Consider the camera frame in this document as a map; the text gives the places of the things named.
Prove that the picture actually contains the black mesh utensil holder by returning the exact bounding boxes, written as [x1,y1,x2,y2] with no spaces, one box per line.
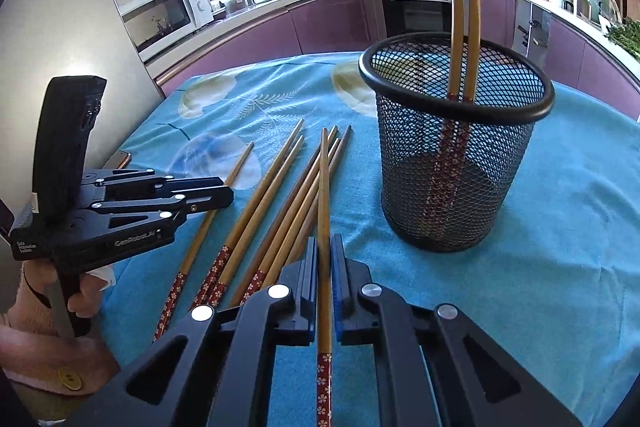
[358,33,556,253]

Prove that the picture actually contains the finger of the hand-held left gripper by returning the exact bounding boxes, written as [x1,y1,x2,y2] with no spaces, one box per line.
[87,186,235,236]
[81,167,225,204]

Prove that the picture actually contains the bunch of wooden chopsticks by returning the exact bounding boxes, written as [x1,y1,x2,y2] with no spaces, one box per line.
[152,118,353,343]

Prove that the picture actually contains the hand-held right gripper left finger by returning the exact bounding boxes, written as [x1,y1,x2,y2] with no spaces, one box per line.
[70,237,321,427]

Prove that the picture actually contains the white microwave oven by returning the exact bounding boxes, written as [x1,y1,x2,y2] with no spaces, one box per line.
[120,0,216,64]

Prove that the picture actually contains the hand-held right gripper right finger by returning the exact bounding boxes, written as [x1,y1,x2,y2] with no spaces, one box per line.
[331,234,583,427]

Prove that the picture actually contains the purple kitchen cabinets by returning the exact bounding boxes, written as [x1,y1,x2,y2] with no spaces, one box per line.
[152,0,640,122]

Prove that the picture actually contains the blue printed tablecloth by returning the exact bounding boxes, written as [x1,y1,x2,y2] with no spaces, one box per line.
[97,52,640,427]

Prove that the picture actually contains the person's left hand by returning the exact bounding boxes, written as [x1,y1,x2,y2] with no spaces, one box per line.
[65,269,116,316]

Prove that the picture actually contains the rose gold smartphone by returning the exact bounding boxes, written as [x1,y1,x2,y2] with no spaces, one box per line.
[102,150,133,170]

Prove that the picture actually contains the black built-in oven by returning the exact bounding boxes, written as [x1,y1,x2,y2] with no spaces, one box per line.
[378,0,508,52]

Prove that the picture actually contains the green leafy vegetables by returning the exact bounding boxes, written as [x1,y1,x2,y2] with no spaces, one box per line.
[605,19,640,58]

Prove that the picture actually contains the wooden chopstick red floral handle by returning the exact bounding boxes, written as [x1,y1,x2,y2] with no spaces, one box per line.
[435,0,482,233]
[316,128,334,427]
[422,0,466,233]

